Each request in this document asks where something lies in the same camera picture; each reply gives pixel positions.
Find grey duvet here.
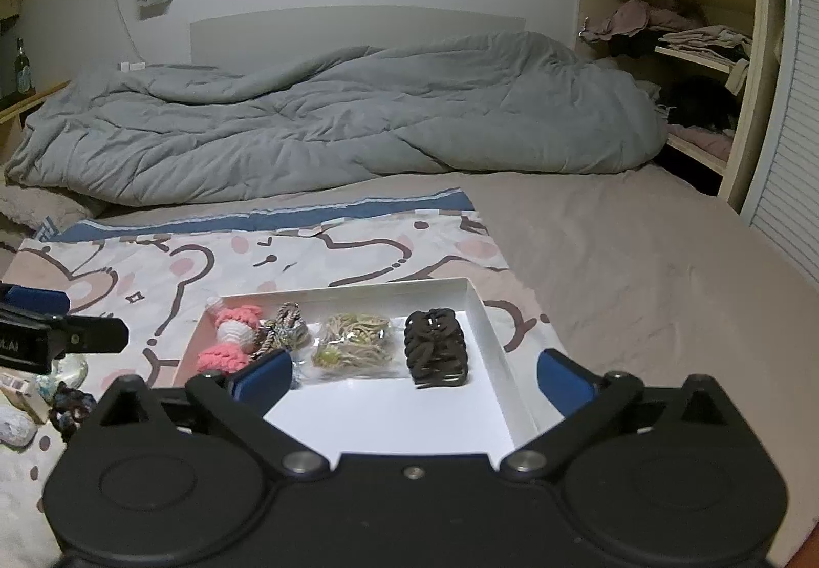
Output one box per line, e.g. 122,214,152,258
5,30,670,208

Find small yellow carton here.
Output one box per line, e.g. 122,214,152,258
0,372,53,425

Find white bed headboard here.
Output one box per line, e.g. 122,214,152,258
190,5,527,73

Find brown hair claw clip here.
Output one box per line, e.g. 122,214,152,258
404,307,472,388

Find pink crochet hair accessory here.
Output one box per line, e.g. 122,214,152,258
196,297,265,375

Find wooden bedside shelf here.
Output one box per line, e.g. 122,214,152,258
0,80,73,162

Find floral fabric pouch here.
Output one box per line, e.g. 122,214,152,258
38,353,89,404

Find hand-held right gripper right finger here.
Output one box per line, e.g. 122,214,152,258
500,349,737,482

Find beige fluffy pillow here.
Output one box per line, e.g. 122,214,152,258
0,180,107,224

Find beige folded clothes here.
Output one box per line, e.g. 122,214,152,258
658,25,754,61

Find green glass bottle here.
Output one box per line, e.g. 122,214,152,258
14,38,34,96

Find brown and blue scrunchie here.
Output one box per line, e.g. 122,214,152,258
51,385,98,436

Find cartoon printed blanket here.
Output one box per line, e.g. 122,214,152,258
0,187,572,543

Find pink crumpled clothes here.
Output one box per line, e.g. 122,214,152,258
579,0,706,42

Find braided hair tie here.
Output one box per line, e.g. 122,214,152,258
251,302,312,359

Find cream shelf unit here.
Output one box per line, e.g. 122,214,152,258
574,0,772,215

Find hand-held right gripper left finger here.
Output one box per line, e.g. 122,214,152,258
96,349,331,482

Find clear bag of hair ties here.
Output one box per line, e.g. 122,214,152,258
299,312,411,381

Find dark cloth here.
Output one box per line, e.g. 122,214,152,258
658,78,741,132

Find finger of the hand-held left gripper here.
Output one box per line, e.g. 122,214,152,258
50,315,130,356
0,284,71,317

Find white cardboard box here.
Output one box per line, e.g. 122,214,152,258
173,278,554,461

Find pink folded cloth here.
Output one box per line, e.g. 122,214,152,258
669,126,735,160

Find white slatted door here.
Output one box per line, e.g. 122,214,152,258
741,0,819,282

